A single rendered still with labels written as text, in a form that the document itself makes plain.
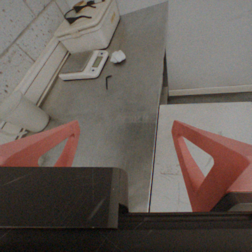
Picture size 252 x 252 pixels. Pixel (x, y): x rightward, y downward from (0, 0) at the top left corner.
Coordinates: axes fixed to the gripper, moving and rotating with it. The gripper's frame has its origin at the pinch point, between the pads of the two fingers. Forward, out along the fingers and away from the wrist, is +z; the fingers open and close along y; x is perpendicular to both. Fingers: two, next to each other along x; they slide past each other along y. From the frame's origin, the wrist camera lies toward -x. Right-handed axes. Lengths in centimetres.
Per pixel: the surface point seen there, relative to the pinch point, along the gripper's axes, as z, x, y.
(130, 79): 47.4, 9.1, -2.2
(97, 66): 60, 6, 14
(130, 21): 95, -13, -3
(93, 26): 72, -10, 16
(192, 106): 27.2, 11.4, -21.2
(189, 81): 123, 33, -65
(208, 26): 101, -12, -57
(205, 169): 9.8, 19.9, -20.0
